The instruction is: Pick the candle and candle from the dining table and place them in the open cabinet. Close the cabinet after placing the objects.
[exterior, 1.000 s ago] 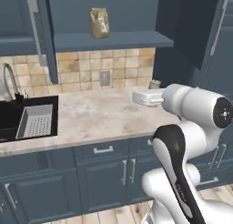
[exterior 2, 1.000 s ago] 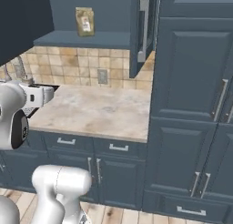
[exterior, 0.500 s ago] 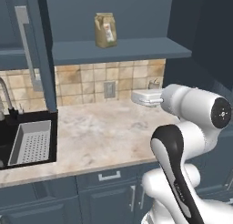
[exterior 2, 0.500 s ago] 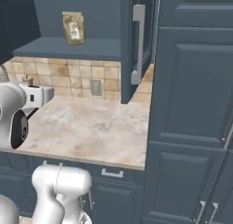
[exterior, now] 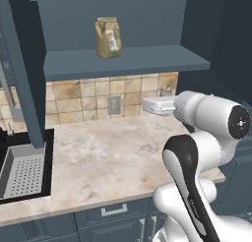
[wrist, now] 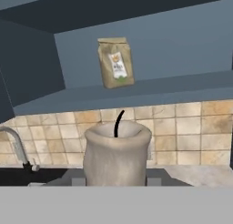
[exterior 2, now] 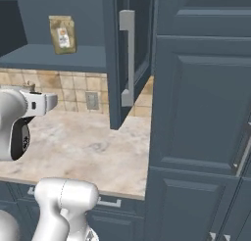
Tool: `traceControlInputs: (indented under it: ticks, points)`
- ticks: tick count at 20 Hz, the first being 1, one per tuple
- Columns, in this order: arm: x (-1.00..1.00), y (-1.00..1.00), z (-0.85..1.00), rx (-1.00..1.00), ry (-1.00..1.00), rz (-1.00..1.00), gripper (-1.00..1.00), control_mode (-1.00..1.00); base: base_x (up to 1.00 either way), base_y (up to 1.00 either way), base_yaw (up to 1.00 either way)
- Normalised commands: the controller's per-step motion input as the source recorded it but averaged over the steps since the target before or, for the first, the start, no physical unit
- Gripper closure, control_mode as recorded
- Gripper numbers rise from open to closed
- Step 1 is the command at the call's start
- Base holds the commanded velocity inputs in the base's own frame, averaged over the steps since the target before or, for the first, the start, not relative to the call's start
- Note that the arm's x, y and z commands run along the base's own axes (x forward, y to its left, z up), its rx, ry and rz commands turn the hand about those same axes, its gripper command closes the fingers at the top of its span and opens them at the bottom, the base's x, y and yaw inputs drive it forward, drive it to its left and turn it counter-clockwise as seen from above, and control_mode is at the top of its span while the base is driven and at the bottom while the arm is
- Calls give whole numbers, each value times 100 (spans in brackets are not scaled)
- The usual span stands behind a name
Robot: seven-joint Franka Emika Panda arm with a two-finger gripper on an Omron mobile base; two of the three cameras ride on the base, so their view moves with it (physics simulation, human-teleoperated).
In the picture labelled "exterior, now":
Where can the grey wall outlet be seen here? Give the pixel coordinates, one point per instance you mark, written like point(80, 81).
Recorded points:
point(114, 104)

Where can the blue drawer front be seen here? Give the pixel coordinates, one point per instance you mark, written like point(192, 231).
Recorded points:
point(88, 214)

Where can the black sink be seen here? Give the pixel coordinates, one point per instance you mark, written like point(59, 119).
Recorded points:
point(49, 167)

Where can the dark blue tall cupboard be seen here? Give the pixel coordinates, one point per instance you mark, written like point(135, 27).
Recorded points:
point(229, 39)

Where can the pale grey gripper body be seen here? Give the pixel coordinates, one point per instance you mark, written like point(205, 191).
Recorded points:
point(157, 105)

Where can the grey perforated sink basket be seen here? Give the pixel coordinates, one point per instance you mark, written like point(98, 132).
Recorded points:
point(24, 173)

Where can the blue cabinet shelf board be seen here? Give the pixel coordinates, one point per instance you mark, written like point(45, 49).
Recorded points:
point(131, 62)

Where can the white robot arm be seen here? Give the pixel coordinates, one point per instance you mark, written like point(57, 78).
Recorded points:
point(210, 121)

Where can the brown paper bag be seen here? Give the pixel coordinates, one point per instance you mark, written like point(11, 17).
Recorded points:
point(107, 39)

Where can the blue open cabinet door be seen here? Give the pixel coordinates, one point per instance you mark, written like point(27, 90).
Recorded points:
point(28, 88)

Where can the blue open wall cabinet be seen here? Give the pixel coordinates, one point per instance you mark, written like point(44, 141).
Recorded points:
point(144, 19)

